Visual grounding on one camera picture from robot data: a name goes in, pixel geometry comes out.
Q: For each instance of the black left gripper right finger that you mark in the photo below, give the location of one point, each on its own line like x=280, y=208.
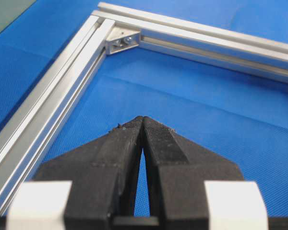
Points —
x=176, y=170

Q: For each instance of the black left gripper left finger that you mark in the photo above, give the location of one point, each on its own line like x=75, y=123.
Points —
x=104, y=175

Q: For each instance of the aluminium extrusion frame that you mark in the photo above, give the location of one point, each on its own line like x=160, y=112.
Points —
x=69, y=79

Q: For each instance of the aluminium corner bracket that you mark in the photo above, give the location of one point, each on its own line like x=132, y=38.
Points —
x=121, y=38

